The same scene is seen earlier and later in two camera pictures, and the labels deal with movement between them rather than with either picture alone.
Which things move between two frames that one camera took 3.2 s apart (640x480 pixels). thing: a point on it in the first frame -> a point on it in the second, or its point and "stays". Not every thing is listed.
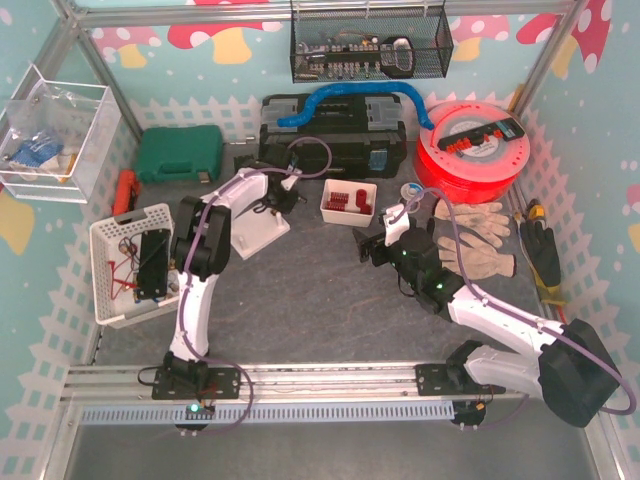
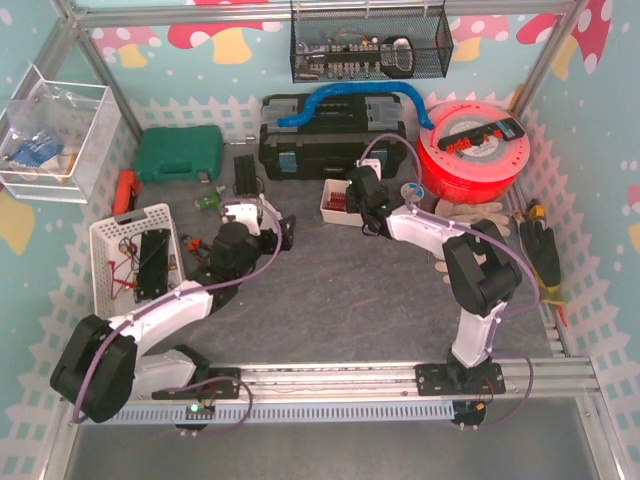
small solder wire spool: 410,190 stays
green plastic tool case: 169,154 stays
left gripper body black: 282,195 -> 279,236
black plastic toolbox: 345,136 stays
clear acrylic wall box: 51,137 stays
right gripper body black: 378,248 -> 360,187
